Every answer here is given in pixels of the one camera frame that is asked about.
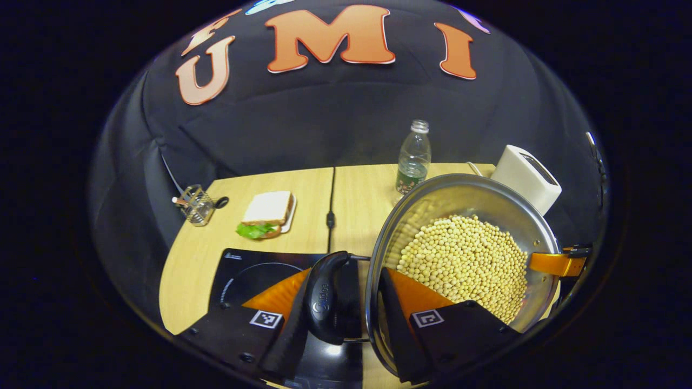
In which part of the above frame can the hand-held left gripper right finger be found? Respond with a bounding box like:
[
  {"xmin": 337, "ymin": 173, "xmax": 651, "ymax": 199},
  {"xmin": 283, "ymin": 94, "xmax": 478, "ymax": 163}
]
[{"xmin": 377, "ymin": 266, "xmax": 524, "ymax": 385}]

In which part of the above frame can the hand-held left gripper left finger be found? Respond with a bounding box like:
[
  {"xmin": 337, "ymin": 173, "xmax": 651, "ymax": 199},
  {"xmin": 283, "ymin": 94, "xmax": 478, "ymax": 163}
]
[{"xmin": 174, "ymin": 267, "xmax": 315, "ymax": 384}]

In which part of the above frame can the black induction cooktop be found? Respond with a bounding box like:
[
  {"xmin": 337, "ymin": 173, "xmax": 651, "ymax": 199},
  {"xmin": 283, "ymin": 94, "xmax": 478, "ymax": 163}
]
[{"xmin": 208, "ymin": 247, "xmax": 375, "ymax": 389}]

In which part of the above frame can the pile of yellow soybeans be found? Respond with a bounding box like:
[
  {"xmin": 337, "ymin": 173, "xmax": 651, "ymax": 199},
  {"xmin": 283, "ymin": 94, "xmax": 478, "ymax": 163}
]
[{"xmin": 396, "ymin": 214, "xmax": 530, "ymax": 325}]

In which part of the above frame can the steel pot with black handles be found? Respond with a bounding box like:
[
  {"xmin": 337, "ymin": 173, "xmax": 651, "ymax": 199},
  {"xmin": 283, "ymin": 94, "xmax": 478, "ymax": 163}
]
[{"xmin": 305, "ymin": 173, "xmax": 563, "ymax": 386}]

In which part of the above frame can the white toaster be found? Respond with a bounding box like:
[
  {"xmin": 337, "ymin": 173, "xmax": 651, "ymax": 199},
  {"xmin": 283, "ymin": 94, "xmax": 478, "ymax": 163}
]
[{"xmin": 490, "ymin": 144, "xmax": 563, "ymax": 216}]

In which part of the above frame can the sandwich with lettuce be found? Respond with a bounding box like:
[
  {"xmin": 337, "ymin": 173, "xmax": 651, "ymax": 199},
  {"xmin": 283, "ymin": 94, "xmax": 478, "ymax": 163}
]
[{"xmin": 236, "ymin": 190, "xmax": 295, "ymax": 240}]

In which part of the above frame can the clear plastic water bottle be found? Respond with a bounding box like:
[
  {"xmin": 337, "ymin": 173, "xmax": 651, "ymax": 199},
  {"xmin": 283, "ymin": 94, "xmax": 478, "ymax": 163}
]
[{"xmin": 395, "ymin": 119, "xmax": 432, "ymax": 196}]

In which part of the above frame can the black power cable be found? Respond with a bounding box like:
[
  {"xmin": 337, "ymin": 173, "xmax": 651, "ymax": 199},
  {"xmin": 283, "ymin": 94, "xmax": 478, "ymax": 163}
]
[{"xmin": 325, "ymin": 166, "xmax": 337, "ymax": 256}]

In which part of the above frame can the wire basket holder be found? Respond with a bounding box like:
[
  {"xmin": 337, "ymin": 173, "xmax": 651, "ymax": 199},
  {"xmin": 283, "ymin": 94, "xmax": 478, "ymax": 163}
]
[{"xmin": 171, "ymin": 184, "xmax": 230, "ymax": 227}]

